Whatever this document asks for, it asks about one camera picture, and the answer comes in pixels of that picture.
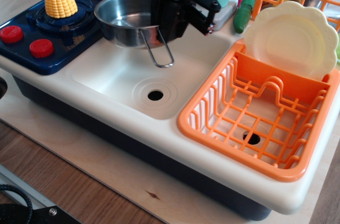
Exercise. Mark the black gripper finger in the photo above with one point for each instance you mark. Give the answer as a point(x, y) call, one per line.
point(154, 12)
point(174, 16)

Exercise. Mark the stainless steel pan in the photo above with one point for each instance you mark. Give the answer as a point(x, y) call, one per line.
point(127, 23)

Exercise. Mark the cream toy sink unit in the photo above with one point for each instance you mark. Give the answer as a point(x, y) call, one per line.
point(130, 101)

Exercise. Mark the orange plastic drying rack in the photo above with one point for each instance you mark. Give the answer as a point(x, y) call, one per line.
point(260, 116)

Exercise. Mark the grey toy faucet base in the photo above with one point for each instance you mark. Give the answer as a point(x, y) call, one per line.
point(223, 16)

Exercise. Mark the green toy cucumber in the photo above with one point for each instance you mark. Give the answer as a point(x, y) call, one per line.
point(243, 15)

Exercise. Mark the yellow toy corn cob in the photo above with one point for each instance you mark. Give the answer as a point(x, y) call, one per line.
point(60, 9)

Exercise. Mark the cream scalloped toy plate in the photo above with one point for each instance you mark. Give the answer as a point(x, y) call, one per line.
point(293, 38)

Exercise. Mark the navy blue toy stove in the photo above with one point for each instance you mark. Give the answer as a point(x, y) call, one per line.
point(70, 36)

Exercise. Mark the red stove knob front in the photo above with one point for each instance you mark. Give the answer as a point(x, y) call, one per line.
point(41, 48)

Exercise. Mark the red stove knob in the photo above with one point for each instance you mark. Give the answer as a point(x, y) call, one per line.
point(41, 48)
point(11, 34)

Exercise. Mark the red stove knob rear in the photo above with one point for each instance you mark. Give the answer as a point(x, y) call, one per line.
point(11, 34)

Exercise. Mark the black bracket with screw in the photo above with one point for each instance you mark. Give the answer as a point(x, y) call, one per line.
point(52, 214)

